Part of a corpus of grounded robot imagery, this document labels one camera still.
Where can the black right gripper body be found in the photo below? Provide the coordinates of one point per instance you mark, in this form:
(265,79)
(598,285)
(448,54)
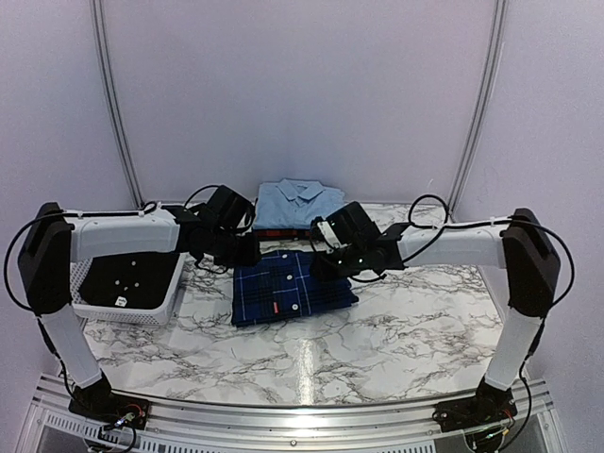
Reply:
(353,263)

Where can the light blue shirt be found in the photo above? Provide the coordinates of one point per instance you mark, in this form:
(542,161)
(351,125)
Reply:
(294,203)

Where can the red plaid shirt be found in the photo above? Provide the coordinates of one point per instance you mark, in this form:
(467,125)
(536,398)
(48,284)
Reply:
(282,234)

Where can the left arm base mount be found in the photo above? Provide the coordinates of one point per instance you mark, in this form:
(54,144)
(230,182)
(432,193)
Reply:
(99,402)

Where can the aluminium front frame rail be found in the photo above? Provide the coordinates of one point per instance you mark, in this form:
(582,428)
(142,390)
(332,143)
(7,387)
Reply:
(185,426)

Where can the black shirt in basket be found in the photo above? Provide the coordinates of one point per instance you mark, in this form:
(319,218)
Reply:
(138,281)

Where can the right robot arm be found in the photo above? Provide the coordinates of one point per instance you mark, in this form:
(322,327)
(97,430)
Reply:
(528,252)

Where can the white plastic basket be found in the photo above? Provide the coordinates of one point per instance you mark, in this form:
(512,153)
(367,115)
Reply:
(156,317)

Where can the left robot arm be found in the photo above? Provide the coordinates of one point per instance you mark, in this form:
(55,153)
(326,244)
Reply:
(56,238)

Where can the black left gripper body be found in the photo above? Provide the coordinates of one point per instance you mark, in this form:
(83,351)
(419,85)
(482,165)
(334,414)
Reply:
(231,253)

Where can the left aluminium wall post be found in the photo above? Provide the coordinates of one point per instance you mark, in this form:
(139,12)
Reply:
(116,121)

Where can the aluminium wall post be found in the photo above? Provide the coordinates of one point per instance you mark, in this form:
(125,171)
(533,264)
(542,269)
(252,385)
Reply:
(485,91)
(116,121)

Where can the blue plaid long sleeve shirt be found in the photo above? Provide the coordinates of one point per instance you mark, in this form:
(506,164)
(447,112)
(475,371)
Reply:
(280,287)

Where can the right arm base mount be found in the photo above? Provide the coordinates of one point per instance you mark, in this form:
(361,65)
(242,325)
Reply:
(486,406)

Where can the right aluminium wall post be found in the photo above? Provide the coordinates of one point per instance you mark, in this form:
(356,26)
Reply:
(485,91)

